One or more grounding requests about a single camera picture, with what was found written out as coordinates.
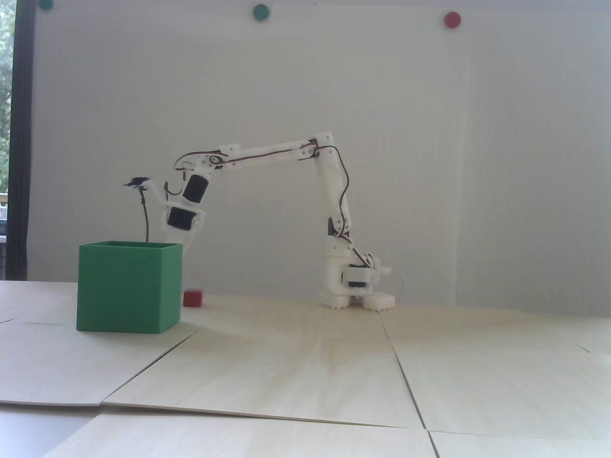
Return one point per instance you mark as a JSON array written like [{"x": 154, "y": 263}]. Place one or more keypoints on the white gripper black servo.
[{"x": 180, "y": 220}]

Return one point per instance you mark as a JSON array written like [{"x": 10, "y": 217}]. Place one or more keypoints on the red block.
[{"x": 193, "y": 298}]

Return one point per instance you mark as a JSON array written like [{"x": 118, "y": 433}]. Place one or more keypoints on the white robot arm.
[{"x": 333, "y": 176}]

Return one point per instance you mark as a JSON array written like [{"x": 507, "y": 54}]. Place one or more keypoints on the green box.
[{"x": 129, "y": 291}]

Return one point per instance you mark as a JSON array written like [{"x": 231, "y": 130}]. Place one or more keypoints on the green round magnet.
[
  {"x": 260, "y": 12},
  {"x": 46, "y": 4}
]

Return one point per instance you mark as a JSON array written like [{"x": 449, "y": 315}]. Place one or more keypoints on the red round magnet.
[{"x": 452, "y": 20}]

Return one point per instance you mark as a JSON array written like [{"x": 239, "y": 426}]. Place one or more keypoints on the wrist camera on white mount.
[{"x": 137, "y": 182}]

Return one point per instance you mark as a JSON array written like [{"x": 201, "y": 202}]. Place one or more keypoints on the dark window frame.
[{"x": 21, "y": 143}]

